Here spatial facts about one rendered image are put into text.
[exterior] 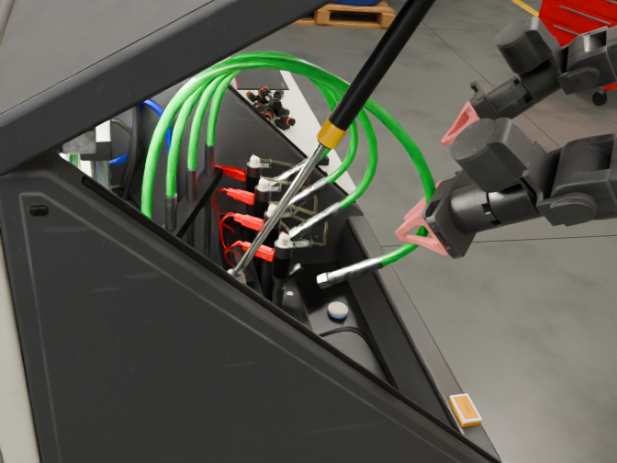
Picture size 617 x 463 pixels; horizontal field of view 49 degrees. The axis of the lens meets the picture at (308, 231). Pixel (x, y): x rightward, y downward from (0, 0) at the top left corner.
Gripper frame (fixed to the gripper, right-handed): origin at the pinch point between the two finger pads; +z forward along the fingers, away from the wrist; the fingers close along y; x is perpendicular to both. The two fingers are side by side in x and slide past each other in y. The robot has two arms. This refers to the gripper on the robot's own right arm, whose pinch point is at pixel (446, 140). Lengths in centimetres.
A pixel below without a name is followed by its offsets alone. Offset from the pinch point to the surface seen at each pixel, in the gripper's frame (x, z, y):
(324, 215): 9.4, 21.5, 5.6
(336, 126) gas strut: 52, 0, 35
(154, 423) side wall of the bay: 58, 31, 22
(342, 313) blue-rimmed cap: 2.2, 35.3, -18.6
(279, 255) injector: 19.9, 27.2, 9.6
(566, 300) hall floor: -115, 15, -157
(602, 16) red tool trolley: -348, -84, -173
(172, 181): 15.4, 33.2, 27.3
